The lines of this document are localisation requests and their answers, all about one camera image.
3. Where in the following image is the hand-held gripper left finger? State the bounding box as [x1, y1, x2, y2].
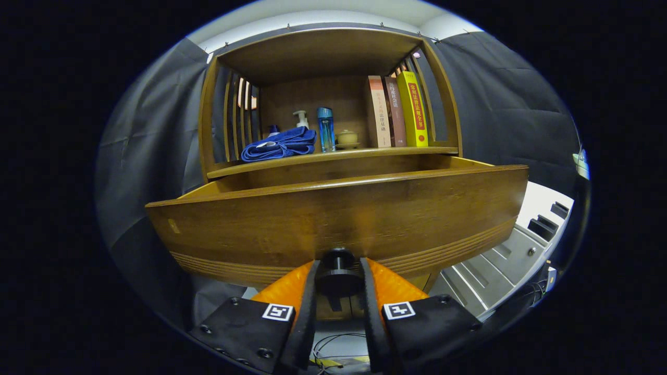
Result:
[189, 259, 319, 374]

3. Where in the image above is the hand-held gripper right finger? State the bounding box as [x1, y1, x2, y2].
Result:
[360, 257, 483, 373]

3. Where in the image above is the wooden drawer with black knob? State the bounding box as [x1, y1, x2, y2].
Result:
[145, 154, 529, 298]

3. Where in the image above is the wooden countertop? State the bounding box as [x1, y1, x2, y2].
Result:
[207, 146, 459, 179]

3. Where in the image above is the wooden cabinet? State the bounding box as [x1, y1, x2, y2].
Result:
[198, 28, 463, 321]

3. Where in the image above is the blue folded towel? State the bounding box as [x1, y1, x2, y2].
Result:
[240, 126, 317, 163]

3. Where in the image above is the tall clear blue bottle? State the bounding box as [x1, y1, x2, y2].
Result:
[317, 107, 336, 153]

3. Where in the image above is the brown book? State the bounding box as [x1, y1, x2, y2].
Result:
[384, 77, 407, 147]

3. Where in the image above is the beige book with orange band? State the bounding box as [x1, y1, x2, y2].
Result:
[367, 76, 392, 148]

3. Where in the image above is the yellow book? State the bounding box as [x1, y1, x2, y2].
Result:
[396, 71, 429, 147]

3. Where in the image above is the pale green round stand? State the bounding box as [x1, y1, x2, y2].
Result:
[573, 148, 590, 180]

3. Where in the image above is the black cable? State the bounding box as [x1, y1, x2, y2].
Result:
[312, 332, 368, 373]

